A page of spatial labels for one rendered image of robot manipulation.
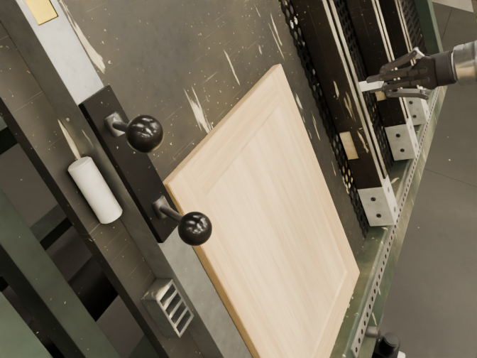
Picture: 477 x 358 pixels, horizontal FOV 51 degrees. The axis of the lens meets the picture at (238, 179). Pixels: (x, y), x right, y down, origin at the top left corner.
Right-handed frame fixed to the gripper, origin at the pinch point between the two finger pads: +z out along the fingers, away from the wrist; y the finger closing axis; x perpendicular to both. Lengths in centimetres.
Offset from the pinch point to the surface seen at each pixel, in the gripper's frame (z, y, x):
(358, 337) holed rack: 3, -40, 45
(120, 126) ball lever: 0, 31, 78
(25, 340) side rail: 4, 20, 99
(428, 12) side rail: 4, -15, -108
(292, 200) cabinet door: 6.9, -4.5, 41.7
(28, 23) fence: 5, 45, 78
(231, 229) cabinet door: 7, 4, 62
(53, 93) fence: 7, 37, 78
